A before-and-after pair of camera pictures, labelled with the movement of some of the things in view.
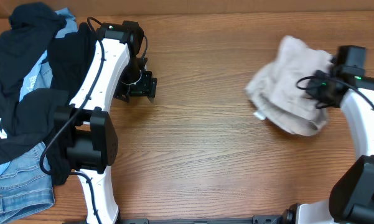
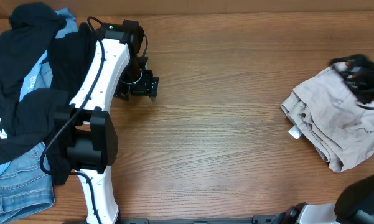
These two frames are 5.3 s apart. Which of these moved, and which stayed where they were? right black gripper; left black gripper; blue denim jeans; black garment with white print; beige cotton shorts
Moved: right black gripper; beige cotton shorts
Stayed: left black gripper; black garment with white print; blue denim jeans
